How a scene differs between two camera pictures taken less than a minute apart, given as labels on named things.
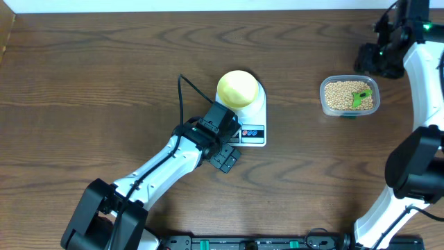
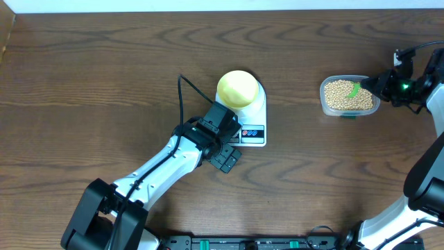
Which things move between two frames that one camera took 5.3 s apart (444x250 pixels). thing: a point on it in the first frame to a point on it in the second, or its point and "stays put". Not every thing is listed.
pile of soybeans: [338, 95] stays put
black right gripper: [365, 62] to [381, 90]
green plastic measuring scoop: [357, 97] to [356, 89]
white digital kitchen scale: [252, 120] stays put
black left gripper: [227, 153] stays put
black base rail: [288, 242] stays put
